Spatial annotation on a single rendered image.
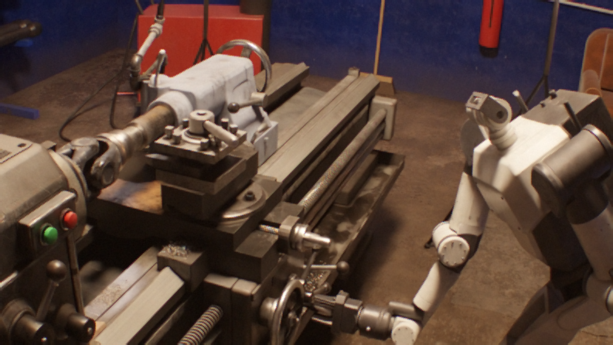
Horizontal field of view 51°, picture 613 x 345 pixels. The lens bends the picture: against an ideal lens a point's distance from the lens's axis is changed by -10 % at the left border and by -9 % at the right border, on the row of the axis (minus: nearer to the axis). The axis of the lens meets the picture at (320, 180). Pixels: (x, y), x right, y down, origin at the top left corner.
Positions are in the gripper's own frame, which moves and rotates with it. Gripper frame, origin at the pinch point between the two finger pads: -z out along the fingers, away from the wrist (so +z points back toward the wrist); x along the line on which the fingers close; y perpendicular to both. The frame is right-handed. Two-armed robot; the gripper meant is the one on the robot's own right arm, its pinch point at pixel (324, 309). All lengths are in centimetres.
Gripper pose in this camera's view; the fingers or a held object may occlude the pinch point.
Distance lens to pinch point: 188.6
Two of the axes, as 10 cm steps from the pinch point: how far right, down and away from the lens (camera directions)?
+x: 1.1, -9.5, -3.0
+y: -3.2, 2.5, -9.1
